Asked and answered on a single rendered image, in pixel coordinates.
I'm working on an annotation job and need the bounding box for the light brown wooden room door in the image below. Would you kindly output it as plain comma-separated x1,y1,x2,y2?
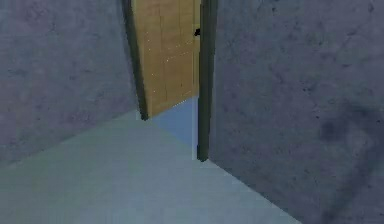
130,0,202,118

